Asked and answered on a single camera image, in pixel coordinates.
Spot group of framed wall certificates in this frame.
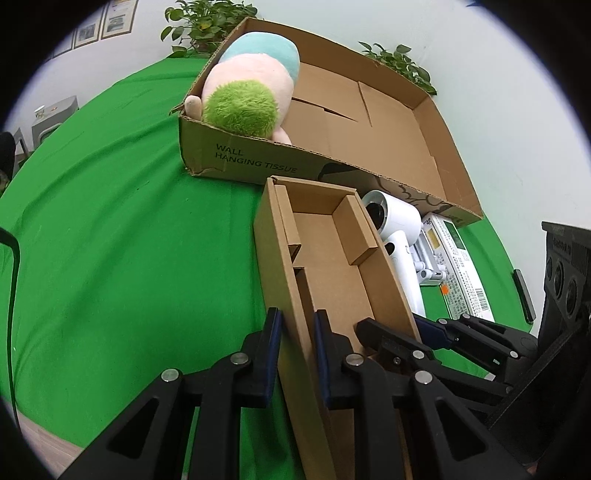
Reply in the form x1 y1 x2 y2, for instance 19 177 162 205
46 0 139 61

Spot black slim device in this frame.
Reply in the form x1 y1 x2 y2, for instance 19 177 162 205
512 269 537 324

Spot potted green plant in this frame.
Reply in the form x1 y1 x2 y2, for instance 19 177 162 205
160 0 259 59
358 41 438 96

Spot black cable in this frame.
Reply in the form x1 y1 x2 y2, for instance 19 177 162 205
0 228 22 432

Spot grey metal cabinet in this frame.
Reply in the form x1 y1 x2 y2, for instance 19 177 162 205
31 95 80 148

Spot pink teal green plush toy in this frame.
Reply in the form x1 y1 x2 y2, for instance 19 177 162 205
184 31 301 145

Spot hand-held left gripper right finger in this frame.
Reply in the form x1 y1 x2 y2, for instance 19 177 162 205
314 310 532 480

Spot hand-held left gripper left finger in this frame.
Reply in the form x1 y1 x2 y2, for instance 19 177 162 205
60 307 283 480

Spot small narrow cardboard box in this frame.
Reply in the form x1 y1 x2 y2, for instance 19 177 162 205
253 175 423 480

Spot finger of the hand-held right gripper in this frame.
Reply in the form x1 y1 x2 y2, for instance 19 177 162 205
413 313 539 371
355 318 513 409

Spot large cardboard box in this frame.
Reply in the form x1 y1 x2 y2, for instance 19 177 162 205
171 17 484 228

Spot dark chair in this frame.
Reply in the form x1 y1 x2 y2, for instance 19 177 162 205
0 132 17 178

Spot white hair dryer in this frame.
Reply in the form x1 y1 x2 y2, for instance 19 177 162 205
360 189 426 319

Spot green table cloth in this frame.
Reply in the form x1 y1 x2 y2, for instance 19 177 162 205
0 56 539 480

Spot white printed paper box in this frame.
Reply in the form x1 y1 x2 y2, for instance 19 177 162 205
420 213 496 323

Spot white folding phone stand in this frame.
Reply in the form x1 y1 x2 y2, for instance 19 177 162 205
413 231 448 283

